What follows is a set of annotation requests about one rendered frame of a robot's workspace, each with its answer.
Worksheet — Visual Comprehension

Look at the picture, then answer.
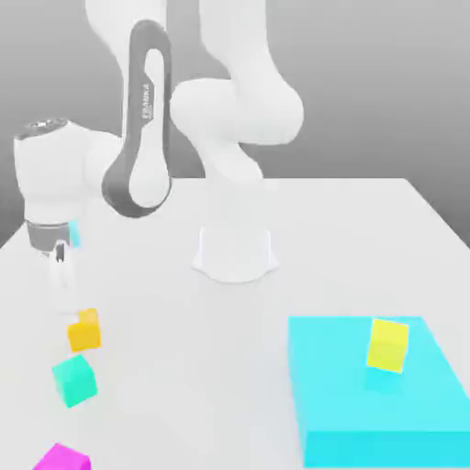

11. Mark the large cyan box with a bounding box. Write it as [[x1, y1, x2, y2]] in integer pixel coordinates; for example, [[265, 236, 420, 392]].
[[287, 315, 470, 470]]

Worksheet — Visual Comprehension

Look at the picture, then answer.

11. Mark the small green cube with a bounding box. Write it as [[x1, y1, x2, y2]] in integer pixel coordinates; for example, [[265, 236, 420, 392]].
[[50, 353, 99, 409]]

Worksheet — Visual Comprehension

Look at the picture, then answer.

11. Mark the small yellow cube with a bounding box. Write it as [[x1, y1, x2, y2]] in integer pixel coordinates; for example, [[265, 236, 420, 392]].
[[365, 317, 410, 375]]

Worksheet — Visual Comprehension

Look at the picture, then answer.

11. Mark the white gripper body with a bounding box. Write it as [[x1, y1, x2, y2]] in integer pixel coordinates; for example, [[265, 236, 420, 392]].
[[48, 256, 81, 316]]

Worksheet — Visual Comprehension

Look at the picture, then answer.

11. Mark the small orange cube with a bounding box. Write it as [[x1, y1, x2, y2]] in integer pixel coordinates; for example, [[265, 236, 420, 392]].
[[66, 308, 102, 353]]

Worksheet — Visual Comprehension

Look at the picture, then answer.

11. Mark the small magenta cube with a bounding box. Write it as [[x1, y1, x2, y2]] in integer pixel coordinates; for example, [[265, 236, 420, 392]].
[[31, 442, 92, 470]]

